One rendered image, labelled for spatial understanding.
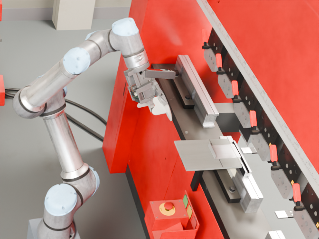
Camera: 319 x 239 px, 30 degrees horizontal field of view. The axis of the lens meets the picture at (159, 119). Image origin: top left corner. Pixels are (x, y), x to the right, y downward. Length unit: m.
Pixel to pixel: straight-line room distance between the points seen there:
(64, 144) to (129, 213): 1.41
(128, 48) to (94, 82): 2.66
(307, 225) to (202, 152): 0.65
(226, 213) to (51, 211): 0.76
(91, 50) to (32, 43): 3.02
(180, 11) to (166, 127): 0.62
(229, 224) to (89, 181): 0.62
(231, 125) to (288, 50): 1.01
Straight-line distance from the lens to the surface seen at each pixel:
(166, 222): 2.59
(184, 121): 2.93
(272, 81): 2.32
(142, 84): 1.92
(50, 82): 1.94
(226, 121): 3.11
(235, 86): 2.51
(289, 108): 2.21
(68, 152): 2.28
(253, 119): 2.38
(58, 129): 2.24
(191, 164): 2.52
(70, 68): 1.83
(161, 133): 3.13
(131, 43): 1.86
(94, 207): 3.59
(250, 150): 2.69
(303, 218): 2.18
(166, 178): 3.09
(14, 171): 3.74
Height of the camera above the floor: 2.68
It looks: 38 degrees down
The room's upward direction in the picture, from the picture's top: 15 degrees clockwise
